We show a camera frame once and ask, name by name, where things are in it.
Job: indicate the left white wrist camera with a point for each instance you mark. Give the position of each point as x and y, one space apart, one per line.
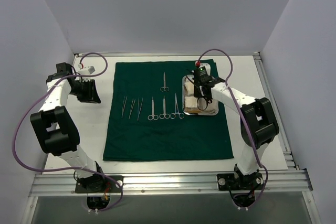
88 70

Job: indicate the stainless steel instrument tray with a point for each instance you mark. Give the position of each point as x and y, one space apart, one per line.
214 112

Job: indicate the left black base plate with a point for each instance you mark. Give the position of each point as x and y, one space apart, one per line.
98 184

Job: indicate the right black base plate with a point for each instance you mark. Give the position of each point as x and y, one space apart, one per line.
234 182

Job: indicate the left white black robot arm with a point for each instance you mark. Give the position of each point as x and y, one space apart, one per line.
56 131

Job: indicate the steel forceps clamp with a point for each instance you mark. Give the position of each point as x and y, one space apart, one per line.
177 113

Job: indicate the cotton ball bag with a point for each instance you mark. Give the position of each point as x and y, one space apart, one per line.
190 100

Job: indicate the right aluminium frame rail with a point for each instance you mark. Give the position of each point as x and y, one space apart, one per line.
268 93

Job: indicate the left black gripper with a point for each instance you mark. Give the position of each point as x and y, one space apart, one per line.
87 91

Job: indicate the front aluminium frame rail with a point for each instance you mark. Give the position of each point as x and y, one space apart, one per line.
169 184

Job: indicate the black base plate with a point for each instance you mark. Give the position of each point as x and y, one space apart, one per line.
234 182
98 184

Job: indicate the back aluminium frame rail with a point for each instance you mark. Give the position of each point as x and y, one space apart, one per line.
163 54

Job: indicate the small steel scissors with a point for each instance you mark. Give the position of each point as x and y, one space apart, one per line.
164 87

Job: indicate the curved tip steel tweezers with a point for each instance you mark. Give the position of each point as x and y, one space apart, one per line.
131 107

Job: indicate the aluminium frame rail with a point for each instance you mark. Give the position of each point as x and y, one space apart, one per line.
169 184
268 93
163 54

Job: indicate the dark green surgical cloth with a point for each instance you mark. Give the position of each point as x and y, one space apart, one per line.
146 121

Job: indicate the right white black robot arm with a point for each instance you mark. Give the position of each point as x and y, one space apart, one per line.
258 124

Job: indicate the steel surgical scissors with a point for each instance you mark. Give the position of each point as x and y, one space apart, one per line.
153 116

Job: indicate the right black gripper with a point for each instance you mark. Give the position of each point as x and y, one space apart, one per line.
200 87

